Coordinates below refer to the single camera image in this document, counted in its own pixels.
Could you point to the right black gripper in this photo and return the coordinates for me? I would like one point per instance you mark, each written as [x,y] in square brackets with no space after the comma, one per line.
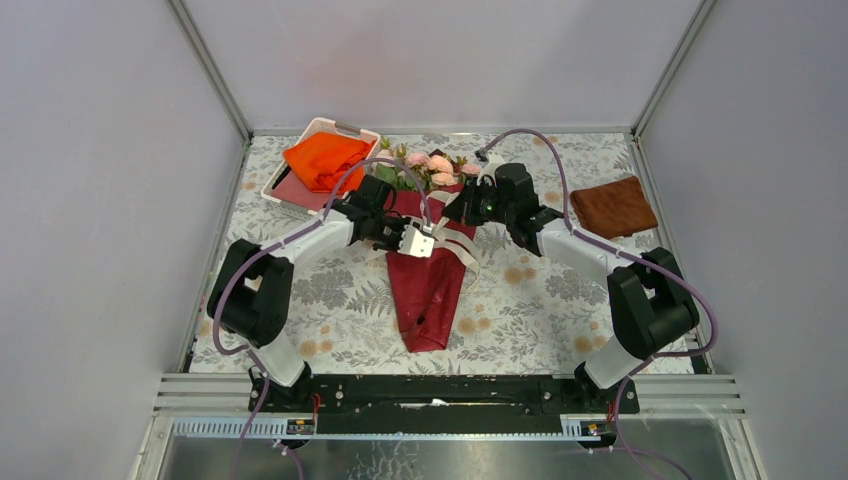
[462,208]

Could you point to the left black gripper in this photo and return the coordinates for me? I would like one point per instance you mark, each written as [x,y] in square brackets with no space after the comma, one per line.
[400,225]

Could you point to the pink fake flower bunch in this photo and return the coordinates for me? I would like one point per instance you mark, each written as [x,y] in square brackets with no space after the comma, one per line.
[403,168]

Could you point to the cream printed ribbon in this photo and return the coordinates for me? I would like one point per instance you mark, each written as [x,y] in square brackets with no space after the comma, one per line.
[450,239]

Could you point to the dark red wrapping paper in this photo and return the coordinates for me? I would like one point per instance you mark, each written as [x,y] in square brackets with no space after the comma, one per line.
[426,291]

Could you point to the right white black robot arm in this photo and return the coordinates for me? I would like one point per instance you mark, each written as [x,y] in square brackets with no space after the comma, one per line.
[651,305]

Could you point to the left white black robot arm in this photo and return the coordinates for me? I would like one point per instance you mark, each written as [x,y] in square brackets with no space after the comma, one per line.
[250,300]

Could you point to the orange folded cloth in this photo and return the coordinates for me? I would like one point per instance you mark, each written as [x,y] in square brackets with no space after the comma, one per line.
[322,159]

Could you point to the pink paper sheet in basket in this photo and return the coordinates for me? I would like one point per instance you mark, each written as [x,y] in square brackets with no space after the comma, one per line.
[290,192]

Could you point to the white plastic basket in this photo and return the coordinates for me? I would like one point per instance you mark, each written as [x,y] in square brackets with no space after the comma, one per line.
[320,124]

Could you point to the brown folded cloth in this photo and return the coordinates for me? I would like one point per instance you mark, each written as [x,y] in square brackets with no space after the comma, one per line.
[616,209]

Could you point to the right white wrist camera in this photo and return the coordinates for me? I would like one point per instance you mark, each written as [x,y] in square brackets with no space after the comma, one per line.
[489,162]

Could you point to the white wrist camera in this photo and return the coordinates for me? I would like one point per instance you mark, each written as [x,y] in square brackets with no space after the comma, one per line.
[415,242]
[489,162]

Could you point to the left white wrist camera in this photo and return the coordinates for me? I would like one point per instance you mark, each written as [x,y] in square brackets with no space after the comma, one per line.
[415,242]

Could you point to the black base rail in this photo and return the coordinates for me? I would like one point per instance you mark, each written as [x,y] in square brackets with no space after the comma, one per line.
[430,404]

